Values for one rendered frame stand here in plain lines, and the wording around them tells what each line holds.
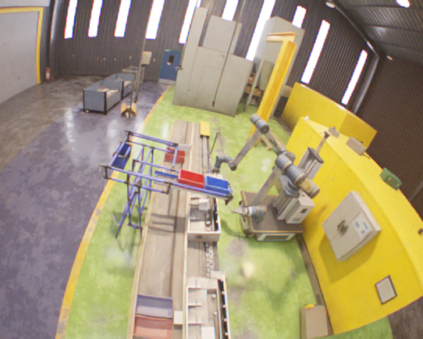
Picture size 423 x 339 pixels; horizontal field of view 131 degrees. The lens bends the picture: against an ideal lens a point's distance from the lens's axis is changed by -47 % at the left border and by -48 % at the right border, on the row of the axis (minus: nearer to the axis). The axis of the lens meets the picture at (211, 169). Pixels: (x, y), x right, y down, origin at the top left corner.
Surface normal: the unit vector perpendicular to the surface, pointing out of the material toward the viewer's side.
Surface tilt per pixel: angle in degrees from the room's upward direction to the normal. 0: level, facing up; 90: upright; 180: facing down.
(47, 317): 0
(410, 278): 90
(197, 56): 90
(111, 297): 0
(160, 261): 0
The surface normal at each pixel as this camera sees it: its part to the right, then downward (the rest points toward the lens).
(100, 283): 0.25, -0.76
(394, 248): -0.97, -0.17
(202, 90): 0.05, 0.61
